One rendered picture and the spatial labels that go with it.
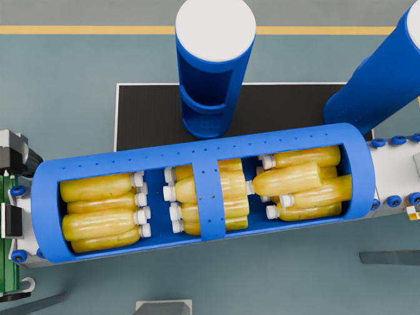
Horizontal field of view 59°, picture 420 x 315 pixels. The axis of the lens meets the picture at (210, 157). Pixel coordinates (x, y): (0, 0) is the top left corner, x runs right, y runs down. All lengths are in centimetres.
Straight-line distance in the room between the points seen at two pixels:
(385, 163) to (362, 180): 39
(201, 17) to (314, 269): 151
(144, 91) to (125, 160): 126
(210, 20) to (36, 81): 149
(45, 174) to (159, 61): 158
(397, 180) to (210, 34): 81
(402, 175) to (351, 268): 100
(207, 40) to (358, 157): 63
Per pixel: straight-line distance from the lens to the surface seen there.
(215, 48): 130
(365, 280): 236
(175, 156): 97
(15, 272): 139
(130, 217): 103
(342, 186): 109
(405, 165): 145
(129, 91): 223
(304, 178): 101
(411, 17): 157
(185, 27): 134
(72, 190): 105
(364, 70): 180
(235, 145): 99
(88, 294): 223
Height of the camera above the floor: 214
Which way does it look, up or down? 75 degrees down
